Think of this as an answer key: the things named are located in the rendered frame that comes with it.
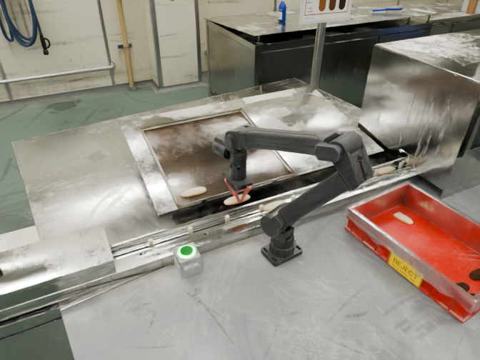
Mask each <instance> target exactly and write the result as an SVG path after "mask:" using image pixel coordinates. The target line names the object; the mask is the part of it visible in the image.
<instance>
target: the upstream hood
mask: <svg viewBox="0 0 480 360"><path fill-rule="evenodd" d="M114 264H115V263H114V259H113V256H112V253H111V249H110V246H109V243H108V239H107V237H106V232H105V230H104V225H103V224H99V225H96V226H92V227H89V228H86V229H81V230H78V231H74V232H71V233H67V234H63V235H61V236H55V237H53V238H50V239H45V240H42V241H38V242H35V243H32V244H27V245H24V246H20V247H16V248H14V249H9V250H6V251H2V252H0V311H1V310H4V309H7V308H10V307H13V306H16V305H19V304H22V303H25V302H28V301H31V300H34V299H37V298H40V297H43V296H47V295H49V294H53V293H56V292H58V291H62V290H64V289H68V288H71V287H73V286H77V285H79V284H83V283H86V282H88V281H93V280H95V279H99V278H101V277H104V276H108V275H110V274H114V273H116V268H115V265H114Z"/></svg>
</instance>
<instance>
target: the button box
mask: <svg viewBox="0 0 480 360"><path fill-rule="evenodd" d="M185 245H190V246H193V247H194V248H195V249H196V253H195V254H194V255H193V256H192V257H191V258H187V259H184V258H181V257H180V256H179V255H178V250H179V248H180V247H182V246H179V247H176V248H174V249H173V254H174V257H173V258H171V261H172V266H173V265H175V267H176V269H177V271H178V273H179V276H180V277H181V279H185V278H188V277H190V276H193V275H196V274H200V273H201V272H202V266H201V254H200V253H199V251H198V249H197V248H196V246H195V244H194V242H191V243H189V244H185ZM185 245H183V246H185Z"/></svg>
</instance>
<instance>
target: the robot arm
mask: <svg viewBox="0 0 480 360"><path fill-rule="evenodd" d="M247 149H268V150H274V151H285V152H291V153H296V154H307V155H312V156H316V159H317V160H319V161H329V162H332V163H333V165H334V166H335V167H336V169H337V170H338V171H336V172H335V173H333V174H332V175H331V176H329V177H328V178H326V179H324V180H323V181H322V182H320V183H319V184H317V185H316V186H314V187H312V188H311V189H309V190H308V191H306V192H305V193H303V194H302V195H300V196H298V197H297V198H295V199H294V200H292V201H290V202H289V203H287V202H284V203H282V204H279V205H278V206H277V207H276V208H275V209H273V210H271V211H270V212H269V213H267V214H266V215H264V216H263V217H261V219H260V225H261V228H262V230H263V231H264V233H265V234H266V235H267V236H269V237H271V240H270V243H269V244H267V245H266V246H263V247H262V248H261V253H262V254H263V255H264V256H265V257H266V258H267V259H268V261H269V262H270V263H271V264H272V265H273V266H279V265H281V264H283V263H285V262H287V261H289V260H291V259H293V258H295V257H297V256H299V255H301V254H302V252H303V249H302V248H301V247H300V246H299V245H298V244H297V243H296V242H295V241H296V240H294V227H293V225H294V224H295V223H296V222H297V221H298V219H300V218H301V217H303V216H305V215H307V214H308V213H310V212H312V211H313V210H315V209H317V208H319V207H320V206H322V205H324V204H326V203H327V202H329V201H331V200H332V199H335V198H336V197H338V196H340V195H342V194H343V193H345V192H347V191H349V190H352V191H353V190H354V189H357V188H358V187H359V186H360V185H362V184H363V183H364V182H365V181H366V180H368V179H370V178H371V177H372V176H373V175H374V173H373V170H372V167H371V163H370V161H369V156H368V154H367V151H366V147H365V144H364V139H363V136H362V135H361V134H360V133H358V132H355V131H339V132H334V131H328V132H311V131H292V130H283V129H265V128H260V127H257V126H252V125H250V124H242V125H241V126H238V127H236V128H234V129H231V130H229V131H227V132H226V133H225V134H222V135H220V136H217V137H215V138H214V143H213V145H212V150H213V152H214V153H216V154H218V155H219V156H222V157H224V158H225V159H230V167H229V170H226V171H224V175H226V178H225V179H224V181H225V182H226V185H227V186H228V188H229V190H230V192H231V194H232V195H233V196H235V197H236V200H237V201H238V203H241V202H242V201H243V200H244V198H245V196H246V195H247V194H248V192H249V191H250V190H251V186H252V185H253V181H252V180H251V179H250V178H249V176H248V175H247V174H246V166H247ZM239 191H244V193H243V195H242V197H241V199H239V195H238V193H239Z"/></svg>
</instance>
